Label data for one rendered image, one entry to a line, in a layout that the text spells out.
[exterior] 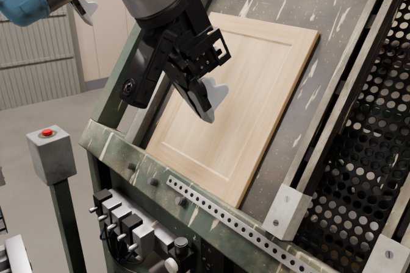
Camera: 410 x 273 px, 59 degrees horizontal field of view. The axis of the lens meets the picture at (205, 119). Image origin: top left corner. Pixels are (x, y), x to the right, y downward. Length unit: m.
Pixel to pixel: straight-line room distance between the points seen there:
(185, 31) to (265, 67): 0.66
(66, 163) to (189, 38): 1.05
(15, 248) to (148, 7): 0.62
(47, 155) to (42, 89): 2.88
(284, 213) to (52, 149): 0.87
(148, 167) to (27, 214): 1.51
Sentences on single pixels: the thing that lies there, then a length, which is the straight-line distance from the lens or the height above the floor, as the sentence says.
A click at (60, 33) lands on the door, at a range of 4.18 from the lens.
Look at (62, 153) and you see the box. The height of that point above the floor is 0.87.
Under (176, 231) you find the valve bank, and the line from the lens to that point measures 1.19.
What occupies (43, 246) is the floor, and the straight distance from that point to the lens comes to 2.38.
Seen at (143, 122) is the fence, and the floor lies 0.97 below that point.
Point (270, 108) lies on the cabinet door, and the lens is 1.07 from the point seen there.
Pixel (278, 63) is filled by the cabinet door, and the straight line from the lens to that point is 1.12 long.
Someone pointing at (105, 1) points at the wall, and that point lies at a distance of 4.33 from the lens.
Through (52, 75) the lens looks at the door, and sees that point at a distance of 4.26.
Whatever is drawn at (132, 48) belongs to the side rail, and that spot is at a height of 1.18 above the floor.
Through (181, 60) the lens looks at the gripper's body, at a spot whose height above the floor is 1.43.
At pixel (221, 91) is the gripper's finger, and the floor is 1.37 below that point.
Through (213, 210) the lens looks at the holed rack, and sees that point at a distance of 1.06.
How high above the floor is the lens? 1.58
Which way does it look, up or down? 26 degrees down
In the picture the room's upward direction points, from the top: straight up
